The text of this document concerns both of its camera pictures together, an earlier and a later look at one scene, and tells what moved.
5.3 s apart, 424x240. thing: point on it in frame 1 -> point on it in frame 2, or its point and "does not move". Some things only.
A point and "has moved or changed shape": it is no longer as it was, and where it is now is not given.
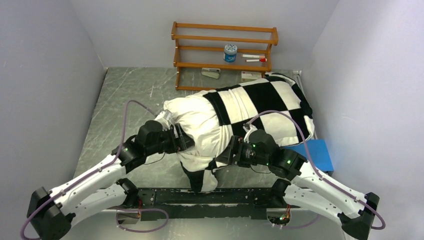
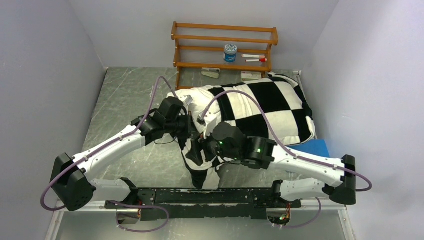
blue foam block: x=319 y=150 does not move
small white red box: x=249 y=76 does not move
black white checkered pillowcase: x=273 y=103 does not move
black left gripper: x=183 y=141 -> x=188 y=132
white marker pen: x=253 y=56 does not move
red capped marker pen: x=262 y=60 does not move
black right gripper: x=236 y=143 -> x=195 y=154
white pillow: x=194 y=113 has moved or changed shape
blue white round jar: x=230 y=53 does not move
